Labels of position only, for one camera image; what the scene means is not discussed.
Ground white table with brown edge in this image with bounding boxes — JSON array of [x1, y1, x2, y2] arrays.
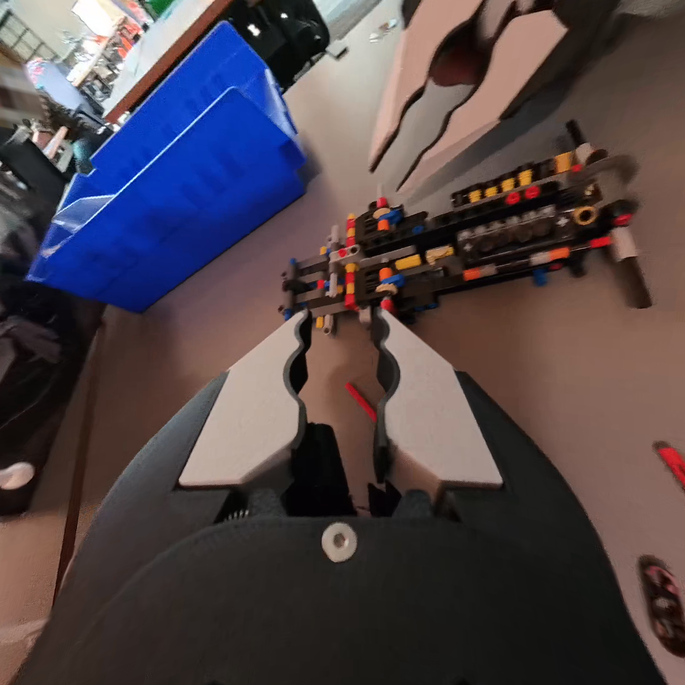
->
[[103, 0, 237, 124]]

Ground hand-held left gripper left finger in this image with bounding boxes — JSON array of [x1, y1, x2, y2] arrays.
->
[[179, 309, 313, 488]]

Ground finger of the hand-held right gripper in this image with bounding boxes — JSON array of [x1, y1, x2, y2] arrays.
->
[[367, 13, 482, 173], [397, 9, 569, 192]]

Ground red lego axle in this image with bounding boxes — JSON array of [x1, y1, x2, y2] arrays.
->
[[345, 381, 379, 425]]

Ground black and red lego piece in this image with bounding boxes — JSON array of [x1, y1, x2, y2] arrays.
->
[[638, 555, 685, 653]]

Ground cluttered storage shelves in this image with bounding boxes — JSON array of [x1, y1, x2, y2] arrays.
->
[[0, 0, 157, 110]]

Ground blue plastic storage bin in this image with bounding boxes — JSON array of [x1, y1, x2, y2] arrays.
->
[[26, 87, 307, 314], [90, 20, 299, 172]]

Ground black technic lego assembly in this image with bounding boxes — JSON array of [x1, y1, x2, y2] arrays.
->
[[277, 120, 654, 335]]

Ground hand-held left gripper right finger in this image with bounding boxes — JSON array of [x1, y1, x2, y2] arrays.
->
[[372, 309, 504, 501]]

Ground black office chair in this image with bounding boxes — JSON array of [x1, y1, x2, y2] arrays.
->
[[229, 0, 347, 91]]

